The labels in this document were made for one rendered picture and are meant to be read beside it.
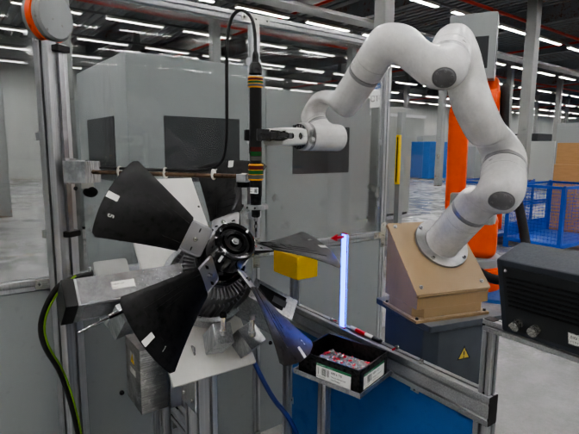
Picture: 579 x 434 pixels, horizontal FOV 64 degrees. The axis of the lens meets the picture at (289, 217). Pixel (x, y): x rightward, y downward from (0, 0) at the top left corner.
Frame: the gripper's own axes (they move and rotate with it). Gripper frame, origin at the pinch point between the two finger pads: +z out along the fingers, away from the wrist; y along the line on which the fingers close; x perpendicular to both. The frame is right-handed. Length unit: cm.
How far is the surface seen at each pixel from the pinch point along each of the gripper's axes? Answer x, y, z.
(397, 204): -83, 355, -468
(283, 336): -51, -21, 5
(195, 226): -24.9, 3.0, 17.4
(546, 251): -26, -65, -36
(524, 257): -27, -62, -32
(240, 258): -32.6, -9.0, 10.0
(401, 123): 36, 353, -467
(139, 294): -37, -12, 38
